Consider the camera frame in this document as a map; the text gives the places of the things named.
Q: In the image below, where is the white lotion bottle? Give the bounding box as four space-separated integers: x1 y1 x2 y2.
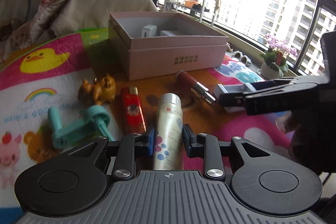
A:
153 93 184 170

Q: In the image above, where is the brown bear figurine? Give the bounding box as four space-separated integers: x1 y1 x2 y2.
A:
78 74 116 106

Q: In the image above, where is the metal shoe rack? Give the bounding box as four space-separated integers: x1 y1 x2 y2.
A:
165 0 221 23

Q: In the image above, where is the teal plastic crank handle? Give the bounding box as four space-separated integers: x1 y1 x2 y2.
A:
48 105 116 149

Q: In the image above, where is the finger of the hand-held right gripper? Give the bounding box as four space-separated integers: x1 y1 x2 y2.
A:
243 77 328 94
219 91 323 115

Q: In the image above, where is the colourful cartoon play mat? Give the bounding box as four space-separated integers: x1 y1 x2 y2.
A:
0 27 336 224

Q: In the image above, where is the pink cardboard box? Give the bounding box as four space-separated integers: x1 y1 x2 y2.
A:
108 11 228 81

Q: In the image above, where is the beige sofa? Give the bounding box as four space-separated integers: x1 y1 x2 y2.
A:
0 0 159 56

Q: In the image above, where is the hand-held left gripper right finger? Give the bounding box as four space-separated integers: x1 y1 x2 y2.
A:
183 124 272 180

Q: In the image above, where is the white charger plug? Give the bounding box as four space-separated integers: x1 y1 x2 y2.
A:
142 25 157 38

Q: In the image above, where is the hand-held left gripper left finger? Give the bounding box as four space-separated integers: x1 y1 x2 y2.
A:
62 127 156 180

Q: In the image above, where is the small white box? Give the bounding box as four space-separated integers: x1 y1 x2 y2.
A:
214 84 252 112

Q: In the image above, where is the person's right hand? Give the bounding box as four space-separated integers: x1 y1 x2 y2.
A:
276 112 301 135

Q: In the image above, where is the red and silver lipstick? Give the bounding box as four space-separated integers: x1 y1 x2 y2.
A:
176 70 216 105

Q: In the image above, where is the white pot with flowering plant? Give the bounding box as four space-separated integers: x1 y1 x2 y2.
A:
257 35 298 80

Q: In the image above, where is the red lighter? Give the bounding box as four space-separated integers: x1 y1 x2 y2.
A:
121 87 147 134

